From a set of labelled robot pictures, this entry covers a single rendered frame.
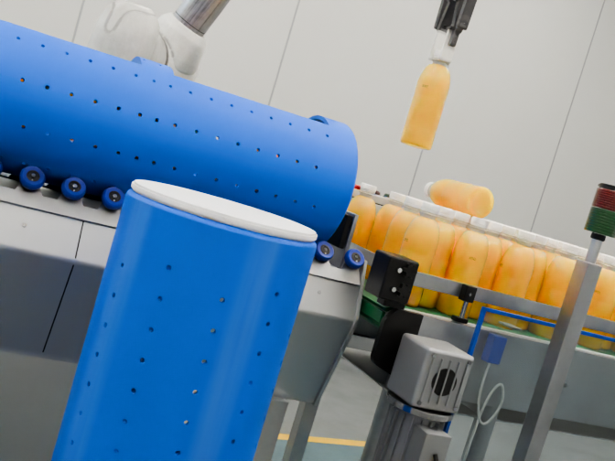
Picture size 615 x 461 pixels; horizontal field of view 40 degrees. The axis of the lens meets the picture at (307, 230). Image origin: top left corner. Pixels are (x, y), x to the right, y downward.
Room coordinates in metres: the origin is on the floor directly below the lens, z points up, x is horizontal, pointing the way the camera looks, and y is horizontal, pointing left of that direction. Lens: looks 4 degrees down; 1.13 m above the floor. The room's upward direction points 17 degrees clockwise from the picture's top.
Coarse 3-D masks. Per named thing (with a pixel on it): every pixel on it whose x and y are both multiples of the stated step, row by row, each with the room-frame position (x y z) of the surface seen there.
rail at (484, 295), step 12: (420, 276) 1.75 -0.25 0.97; (432, 276) 1.76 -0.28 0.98; (432, 288) 1.76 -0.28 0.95; (444, 288) 1.77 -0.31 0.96; (456, 288) 1.78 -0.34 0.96; (480, 288) 1.81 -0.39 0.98; (480, 300) 1.81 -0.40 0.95; (492, 300) 1.82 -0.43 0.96; (504, 300) 1.84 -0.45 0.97; (516, 300) 1.85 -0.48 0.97; (528, 300) 1.86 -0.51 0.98; (528, 312) 1.87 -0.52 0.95; (540, 312) 1.88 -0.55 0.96; (552, 312) 1.89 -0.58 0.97; (588, 324) 1.94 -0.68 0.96; (600, 324) 1.95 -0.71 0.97; (612, 324) 1.97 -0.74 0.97
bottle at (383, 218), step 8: (392, 200) 2.06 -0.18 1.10; (384, 208) 2.06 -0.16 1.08; (392, 208) 2.06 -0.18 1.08; (400, 208) 2.07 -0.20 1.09; (376, 216) 2.07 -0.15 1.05; (384, 216) 2.05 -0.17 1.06; (392, 216) 2.05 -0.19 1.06; (376, 224) 2.06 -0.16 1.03; (384, 224) 2.05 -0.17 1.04; (376, 232) 2.05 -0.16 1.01; (384, 232) 2.04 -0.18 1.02; (376, 240) 2.05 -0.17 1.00; (368, 248) 2.06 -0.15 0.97; (376, 248) 2.05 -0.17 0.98; (368, 272) 2.05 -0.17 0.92
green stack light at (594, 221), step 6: (594, 210) 1.71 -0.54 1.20; (600, 210) 1.70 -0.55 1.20; (606, 210) 1.69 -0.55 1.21; (588, 216) 1.72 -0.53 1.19; (594, 216) 1.70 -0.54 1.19; (600, 216) 1.69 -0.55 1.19; (606, 216) 1.69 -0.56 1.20; (612, 216) 1.69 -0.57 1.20; (588, 222) 1.71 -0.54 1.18; (594, 222) 1.70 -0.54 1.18; (600, 222) 1.69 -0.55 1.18; (606, 222) 1.69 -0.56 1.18; (612, 222) 1.69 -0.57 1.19; (588, 228) 1.71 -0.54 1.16; (594, 228) 1.70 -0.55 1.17; (600, 228) 1.69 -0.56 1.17; (606, 228) 1.69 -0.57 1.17; (612, 228) 1.69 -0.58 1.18; (606, 234) 1.69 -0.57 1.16; (612, 234) 1.69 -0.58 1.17
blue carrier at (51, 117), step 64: (0, 64) 1.45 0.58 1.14; (64, 64) 1.51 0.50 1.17; (128, 64) 1.59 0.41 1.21; (0, 128) 1.47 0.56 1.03; (64, 128) 1.50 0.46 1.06; (128, 128) 1.54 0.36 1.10; (192, 128) 1.59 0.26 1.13; (256, 128) 1.66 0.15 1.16; (320, 128) 1.75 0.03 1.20; (256, 192) 1.66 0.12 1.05; (320, 192) 1.71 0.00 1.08
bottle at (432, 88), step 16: (432, 64) 1.94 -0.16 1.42; (448, 64) 1.95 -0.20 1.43; (432, 80) 1.92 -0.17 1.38; (448, 80) 1.93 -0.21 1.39; (416, 96) 1.93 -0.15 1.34; (432, 96) 1.92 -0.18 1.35; (416, 112) 1.92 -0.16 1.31; (432, 112) 1.92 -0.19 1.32; (416, 128) 1.92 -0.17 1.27; (432, 128) 1.93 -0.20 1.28; (416, 144) 1.92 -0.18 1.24; (432, 144) 1.94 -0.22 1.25
